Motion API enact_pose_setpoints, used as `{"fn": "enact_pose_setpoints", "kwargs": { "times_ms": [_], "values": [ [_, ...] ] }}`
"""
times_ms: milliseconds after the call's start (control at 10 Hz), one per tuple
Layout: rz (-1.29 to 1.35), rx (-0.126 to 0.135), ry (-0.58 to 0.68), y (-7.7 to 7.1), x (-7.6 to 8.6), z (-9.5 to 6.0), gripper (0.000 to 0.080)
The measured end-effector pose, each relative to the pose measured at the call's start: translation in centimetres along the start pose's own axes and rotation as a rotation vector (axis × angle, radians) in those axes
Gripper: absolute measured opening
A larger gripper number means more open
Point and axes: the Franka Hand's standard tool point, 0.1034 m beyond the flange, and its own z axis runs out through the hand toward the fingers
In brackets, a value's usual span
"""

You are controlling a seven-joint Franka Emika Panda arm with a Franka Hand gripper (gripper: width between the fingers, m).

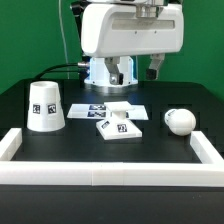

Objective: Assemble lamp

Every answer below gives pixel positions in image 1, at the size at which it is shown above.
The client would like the white lamp base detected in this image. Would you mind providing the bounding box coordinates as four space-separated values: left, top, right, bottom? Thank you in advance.
96 101 142 140

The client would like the white flat marker plate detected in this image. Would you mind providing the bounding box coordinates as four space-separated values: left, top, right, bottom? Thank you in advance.
67 104 148 120

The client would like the black cable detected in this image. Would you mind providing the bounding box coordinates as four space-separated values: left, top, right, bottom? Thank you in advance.
31 63 84 82

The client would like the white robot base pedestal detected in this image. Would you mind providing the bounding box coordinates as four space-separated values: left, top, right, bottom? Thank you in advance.
84 56 138 88

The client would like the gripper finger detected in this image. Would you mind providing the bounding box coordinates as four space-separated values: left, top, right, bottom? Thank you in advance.
104 57 120 85
146 54 165 80

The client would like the black camera stand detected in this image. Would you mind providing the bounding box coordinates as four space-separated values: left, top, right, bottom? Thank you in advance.
69 0 91 54

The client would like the white lamp shade cone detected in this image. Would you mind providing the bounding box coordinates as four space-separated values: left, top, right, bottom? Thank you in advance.
27 81 65 132

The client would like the white lamp bulb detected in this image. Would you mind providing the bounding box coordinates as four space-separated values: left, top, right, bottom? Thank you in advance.
164 109 196 136

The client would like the white U-shaped fence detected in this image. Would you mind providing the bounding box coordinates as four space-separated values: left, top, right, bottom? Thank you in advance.
0 128 224 187

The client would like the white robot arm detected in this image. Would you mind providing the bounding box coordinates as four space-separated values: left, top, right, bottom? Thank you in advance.
81 0 184 87

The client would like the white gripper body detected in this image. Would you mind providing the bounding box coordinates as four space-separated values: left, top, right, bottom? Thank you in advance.
81 3 184 58

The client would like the white cable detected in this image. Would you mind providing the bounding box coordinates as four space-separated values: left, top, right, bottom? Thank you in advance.
58 0 71 80

